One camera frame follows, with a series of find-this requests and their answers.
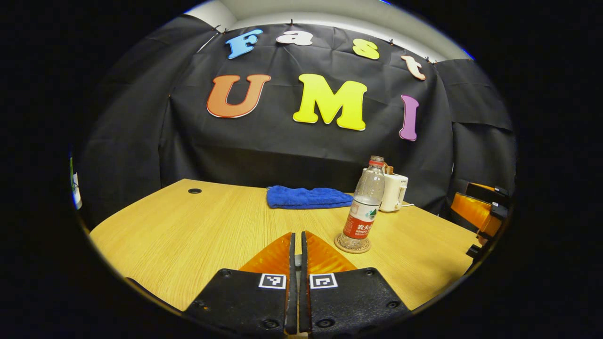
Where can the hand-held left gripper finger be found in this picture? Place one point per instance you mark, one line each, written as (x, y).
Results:
(304, 301)
(292, 301)

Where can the computer monitor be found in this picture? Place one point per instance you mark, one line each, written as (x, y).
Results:
(75, 188)

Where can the round cork coaster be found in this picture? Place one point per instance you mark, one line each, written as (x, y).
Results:
(341, 246)

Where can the toasted bread slice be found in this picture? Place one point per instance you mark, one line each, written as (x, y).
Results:
(388, 168)

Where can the black backdrop cloth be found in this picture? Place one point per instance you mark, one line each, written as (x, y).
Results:
(141, 141)

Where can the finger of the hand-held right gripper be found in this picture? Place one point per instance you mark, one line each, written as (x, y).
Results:
(471, 212)
(485, 190)

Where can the clear plastic water bottle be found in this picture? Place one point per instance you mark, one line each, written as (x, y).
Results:
(365, 207)

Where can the white toaster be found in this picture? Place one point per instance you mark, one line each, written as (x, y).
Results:
(395, 193)

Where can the blue folded towel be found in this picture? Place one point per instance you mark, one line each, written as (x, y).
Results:
(306, 197)

